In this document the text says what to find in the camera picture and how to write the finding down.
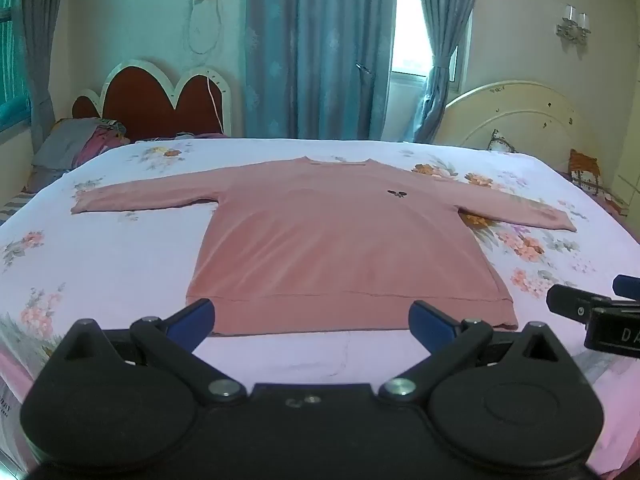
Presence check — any red heart-shaped headboard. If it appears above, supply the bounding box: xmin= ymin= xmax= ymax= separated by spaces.
xmin=72 ymin=59 xmax=233 ymax=142

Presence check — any teal window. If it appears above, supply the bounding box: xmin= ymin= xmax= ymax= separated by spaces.
xmin=0 ymin=5 xmax=32 ymax=132

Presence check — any grey curtain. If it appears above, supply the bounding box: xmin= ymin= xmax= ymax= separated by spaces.
xmin=19 ymin=0 xmax=57 ymax=161

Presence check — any pink sweater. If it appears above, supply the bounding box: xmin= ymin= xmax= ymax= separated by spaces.
xmin=70 ymin=157 xmax=578 ymax=336

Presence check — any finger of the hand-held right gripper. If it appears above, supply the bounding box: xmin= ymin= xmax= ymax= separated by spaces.
xmin=546 ymin=285 xmax=613 ymax=321
xmin=612 ymin=275 xmax=640 ymax=303

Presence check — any small patterned pillow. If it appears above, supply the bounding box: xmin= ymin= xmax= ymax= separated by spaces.
xmin=487 ymin=129 xmax=519 ymax=154

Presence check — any pile of clothes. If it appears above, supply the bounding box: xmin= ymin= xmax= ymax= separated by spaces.
xmin=31 ymin=117 xmax=133 ymax=195

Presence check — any glass wall lamp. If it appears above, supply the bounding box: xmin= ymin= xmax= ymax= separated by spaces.
xmin=555 ymin=4 xmax=593 ymax=42

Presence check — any cream round headboard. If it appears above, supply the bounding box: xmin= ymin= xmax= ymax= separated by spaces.
xmin=442 ymin=80 xmax=623 ymax=166

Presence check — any tied blue curtain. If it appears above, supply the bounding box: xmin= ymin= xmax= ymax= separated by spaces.
xmin=412 ymin=0 xmax=487 ymax=145

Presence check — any bright window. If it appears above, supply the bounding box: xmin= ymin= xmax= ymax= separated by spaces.
xmin=391 ymin=0 xmax=436 ymax=96

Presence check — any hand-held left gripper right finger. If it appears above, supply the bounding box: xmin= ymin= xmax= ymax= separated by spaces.
xmin=378 ymin=301 xmax=571 ymax=405

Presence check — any wide blue curtain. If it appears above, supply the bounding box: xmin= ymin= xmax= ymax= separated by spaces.
xmin=244 ymin=0 xmax=401 ymax=142

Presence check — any floral bed sheet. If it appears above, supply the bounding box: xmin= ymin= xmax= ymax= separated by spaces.
xmin=0 ymin=137 xmax=640 ymax=476

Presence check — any white hanging cable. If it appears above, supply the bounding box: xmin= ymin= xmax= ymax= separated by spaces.
xmin=186 ymin=0 xmax=225 ymax=133

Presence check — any orange patterned pillow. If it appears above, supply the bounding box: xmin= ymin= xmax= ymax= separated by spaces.
xmin=568 ymin=148 xmax=629 ymax=217

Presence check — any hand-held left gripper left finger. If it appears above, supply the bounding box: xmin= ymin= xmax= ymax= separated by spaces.
xmin=60 ymin=298 xmax=247 ymax=407

